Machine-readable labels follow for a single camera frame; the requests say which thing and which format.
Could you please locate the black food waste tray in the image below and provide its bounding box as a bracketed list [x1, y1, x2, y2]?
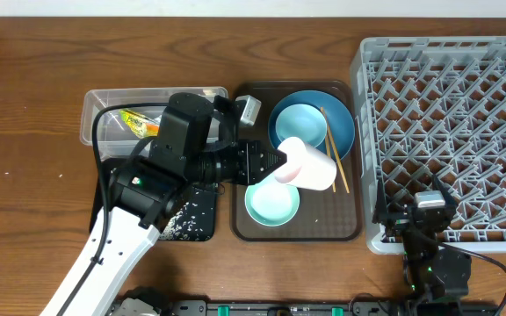
[89, 157, 219, 242]

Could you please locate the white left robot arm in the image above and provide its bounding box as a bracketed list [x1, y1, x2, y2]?
[43, 140, 287, 315]

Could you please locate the green yellow snack wrapper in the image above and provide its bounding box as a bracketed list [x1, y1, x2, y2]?
[119, 110, 160, 139]

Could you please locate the mint green small bowl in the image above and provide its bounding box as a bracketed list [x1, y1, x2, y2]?
[244, 178, 300, 227]

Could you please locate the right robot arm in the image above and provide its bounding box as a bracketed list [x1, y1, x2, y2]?
[372, 176, 471, 314]

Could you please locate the wooden chopstick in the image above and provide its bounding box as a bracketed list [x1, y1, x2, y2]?
[320, 106, 351, 195]
[324, 134, 336, 193]

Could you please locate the light blue bowl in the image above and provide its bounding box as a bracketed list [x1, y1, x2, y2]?
[275, 104, 327, 147]

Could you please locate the grey dishwasher rack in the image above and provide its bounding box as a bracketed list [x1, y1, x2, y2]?
[351, 36, 506, 255]

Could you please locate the brown serving tray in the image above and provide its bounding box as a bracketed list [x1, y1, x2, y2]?
[230, 81, 364, 241]

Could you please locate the clear plastic waste bin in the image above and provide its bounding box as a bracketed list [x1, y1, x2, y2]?
[80, 86, 228, 160]

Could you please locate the dark blue plate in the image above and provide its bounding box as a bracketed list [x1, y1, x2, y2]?
[267, 90, 355, 160]

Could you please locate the white rice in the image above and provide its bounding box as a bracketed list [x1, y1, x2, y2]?
[158, 186, 215, 241]

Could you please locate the pink plastic cup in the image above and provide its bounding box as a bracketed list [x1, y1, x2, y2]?
[273, 137, 336, 190]

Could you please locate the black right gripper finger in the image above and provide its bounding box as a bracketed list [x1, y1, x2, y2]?
[372, 179, 388, 222]
[432, 175, 458, 206]

